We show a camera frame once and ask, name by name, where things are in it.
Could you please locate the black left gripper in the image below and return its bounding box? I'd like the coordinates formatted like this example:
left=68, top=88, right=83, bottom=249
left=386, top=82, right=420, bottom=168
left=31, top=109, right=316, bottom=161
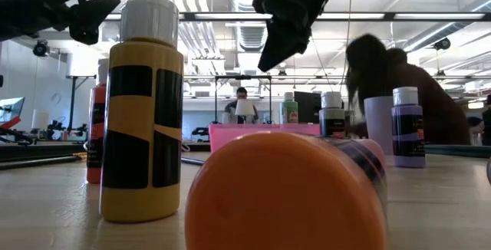
left=0, top=0, right=122, bottom=46

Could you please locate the green paint bottle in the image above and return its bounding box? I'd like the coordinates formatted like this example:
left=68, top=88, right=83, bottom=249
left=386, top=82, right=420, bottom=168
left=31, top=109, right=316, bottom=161
left=279, top=91, right=299, bottom=125

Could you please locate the grey paint bottle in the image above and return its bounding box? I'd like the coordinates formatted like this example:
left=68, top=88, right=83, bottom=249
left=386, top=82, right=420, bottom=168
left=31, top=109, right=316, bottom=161
left=318, top=90, right=346, bottom=139

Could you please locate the lavender cup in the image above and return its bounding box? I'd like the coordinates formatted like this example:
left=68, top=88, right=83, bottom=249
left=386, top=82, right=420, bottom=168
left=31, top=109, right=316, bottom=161
left=363, top=95, right=395, bottom=156

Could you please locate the purple paint bottle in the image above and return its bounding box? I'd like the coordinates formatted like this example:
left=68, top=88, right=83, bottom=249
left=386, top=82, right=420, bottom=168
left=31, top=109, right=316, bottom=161
left=390, top=86, right=427, bottom=169

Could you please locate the yellow paint bottle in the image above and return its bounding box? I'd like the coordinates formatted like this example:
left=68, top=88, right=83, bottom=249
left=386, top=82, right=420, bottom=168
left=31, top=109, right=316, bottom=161
left=98, top=0, right=185, bottom=224

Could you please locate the pink paint bottle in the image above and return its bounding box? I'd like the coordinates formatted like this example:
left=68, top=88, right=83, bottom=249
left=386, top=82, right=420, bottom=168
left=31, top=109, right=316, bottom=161
left=354, top=137, right=387, bottom=174

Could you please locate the red paint bottle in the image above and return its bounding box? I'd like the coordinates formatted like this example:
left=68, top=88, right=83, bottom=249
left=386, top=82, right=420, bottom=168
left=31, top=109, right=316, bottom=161
left=85, top=58, right=113, bottom=185

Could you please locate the orange paint bottle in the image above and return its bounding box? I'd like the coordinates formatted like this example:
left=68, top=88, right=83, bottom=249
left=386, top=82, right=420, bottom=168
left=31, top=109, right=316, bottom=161
left=183, top=130, right=389, bottom=250

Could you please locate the black ceiling spotlight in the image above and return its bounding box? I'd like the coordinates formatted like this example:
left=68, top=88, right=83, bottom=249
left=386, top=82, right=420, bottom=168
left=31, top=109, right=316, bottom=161
left=433, top=37, right=452, bottom=51
left=32, top=39, right=50, bottom=58

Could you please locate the person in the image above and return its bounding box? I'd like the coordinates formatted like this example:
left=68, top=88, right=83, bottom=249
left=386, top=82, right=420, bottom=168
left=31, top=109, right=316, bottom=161
left=466, top=115, right=485, bottom=146
left=224, top=86, right=260, bottom=125
left=481, top=94, right=491, bottom=147
left=344, top=33, right=472, bottom=155

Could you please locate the black monitor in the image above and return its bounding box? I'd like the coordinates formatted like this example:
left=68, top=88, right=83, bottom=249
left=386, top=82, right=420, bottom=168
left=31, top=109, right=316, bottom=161
left=293, top=90, right=322, bottom=124

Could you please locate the white shade desk lamp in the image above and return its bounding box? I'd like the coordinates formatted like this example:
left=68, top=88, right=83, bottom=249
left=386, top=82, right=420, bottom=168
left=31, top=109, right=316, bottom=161
left=234, top=98, right=256, bottom=124

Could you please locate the black floor stand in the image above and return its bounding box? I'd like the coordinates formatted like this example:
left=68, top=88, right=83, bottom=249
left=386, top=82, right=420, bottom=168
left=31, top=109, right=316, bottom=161
left=65, top=74, right=97, bottom=132

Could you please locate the black overhead rig beam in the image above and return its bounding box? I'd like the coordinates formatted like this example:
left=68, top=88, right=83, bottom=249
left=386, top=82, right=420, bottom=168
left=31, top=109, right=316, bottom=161
left=103, top=11, right=491, bottom=23

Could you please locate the pink plastic bin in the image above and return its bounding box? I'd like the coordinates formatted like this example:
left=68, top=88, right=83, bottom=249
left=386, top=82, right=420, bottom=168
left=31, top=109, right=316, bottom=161
left=209, top=123, right=321, bottom=154

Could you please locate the small white lamp shade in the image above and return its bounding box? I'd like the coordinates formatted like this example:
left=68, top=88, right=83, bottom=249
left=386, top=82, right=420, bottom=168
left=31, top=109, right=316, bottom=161
left=31, top=108, right=51, bottom=130

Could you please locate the tilted monitor screen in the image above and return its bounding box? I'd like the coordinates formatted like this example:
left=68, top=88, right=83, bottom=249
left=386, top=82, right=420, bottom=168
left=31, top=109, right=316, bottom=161
left=0, top=96, right=26, bottom=130

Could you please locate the black camera rig frame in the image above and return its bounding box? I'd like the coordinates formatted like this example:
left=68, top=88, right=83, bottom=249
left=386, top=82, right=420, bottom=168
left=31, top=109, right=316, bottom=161
left=213, top=74, right=274, bottom=125

